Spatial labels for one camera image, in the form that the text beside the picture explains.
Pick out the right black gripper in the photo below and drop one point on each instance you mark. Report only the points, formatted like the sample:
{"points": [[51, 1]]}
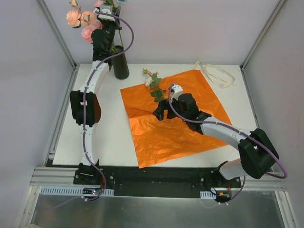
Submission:
{"points": [[169, 109]]}

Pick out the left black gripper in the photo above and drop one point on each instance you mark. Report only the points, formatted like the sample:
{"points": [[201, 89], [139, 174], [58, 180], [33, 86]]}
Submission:
{"points": [[110, 24]]}

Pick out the pink and blue flower bouquet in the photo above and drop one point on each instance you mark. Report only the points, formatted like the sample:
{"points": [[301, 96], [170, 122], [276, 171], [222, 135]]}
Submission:
{"points": [[117, 5]]}

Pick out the small pink rose stem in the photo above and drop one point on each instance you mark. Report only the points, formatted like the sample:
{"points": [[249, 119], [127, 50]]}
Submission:
{"points": [[88, 30]]}

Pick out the white and pink flower stem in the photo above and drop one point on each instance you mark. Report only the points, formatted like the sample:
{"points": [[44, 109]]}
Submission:
{"points": [[152, 82]]}

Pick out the dark orange tissue paper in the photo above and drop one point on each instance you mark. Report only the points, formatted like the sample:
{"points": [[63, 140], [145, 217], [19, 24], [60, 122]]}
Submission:
{"points": [[159, 141]]}

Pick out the cream lace ribbon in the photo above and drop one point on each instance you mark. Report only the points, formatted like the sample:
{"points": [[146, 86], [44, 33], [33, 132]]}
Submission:
{"points": [[216, 75]]}

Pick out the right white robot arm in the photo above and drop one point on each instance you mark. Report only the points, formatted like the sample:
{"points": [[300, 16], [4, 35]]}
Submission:
{"points": [[257, 154]]}

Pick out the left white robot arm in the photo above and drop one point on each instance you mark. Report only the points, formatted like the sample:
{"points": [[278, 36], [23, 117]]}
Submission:
{"points": [[86, 110]]}

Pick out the black conical vase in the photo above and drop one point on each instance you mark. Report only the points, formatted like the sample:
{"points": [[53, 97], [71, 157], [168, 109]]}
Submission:
{"points": [[121, 70]]}

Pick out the left aluminium frame post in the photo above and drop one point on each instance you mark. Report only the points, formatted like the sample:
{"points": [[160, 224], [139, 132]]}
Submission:
{"points": [[42, 5]]}

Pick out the aluminium frame post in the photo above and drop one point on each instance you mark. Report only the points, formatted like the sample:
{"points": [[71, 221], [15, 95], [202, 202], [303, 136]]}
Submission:
{"points": [[42, 5], [274, 14]]}

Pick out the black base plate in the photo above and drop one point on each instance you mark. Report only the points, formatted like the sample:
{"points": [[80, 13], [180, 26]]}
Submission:
{"points": [[154, 181]]}

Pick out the right white cable duct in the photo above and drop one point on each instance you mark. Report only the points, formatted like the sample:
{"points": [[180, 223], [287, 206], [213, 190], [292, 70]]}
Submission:
{"points": [[208, 195]]}

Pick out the white cable duct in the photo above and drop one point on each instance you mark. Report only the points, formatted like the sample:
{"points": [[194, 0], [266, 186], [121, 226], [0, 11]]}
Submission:
{"points": [[208, 195], [75, 191]]}

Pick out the front aluminium rail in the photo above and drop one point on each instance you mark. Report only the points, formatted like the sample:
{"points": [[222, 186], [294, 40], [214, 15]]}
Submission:
{"points": [[60, 176]]}

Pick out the left white cable duct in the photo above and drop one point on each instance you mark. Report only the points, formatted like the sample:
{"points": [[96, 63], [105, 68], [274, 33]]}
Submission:
{"points": [[75, 191]]}

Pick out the right aluminium frame post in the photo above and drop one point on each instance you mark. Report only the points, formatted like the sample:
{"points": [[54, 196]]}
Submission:
{"points": [[274, 14]]}

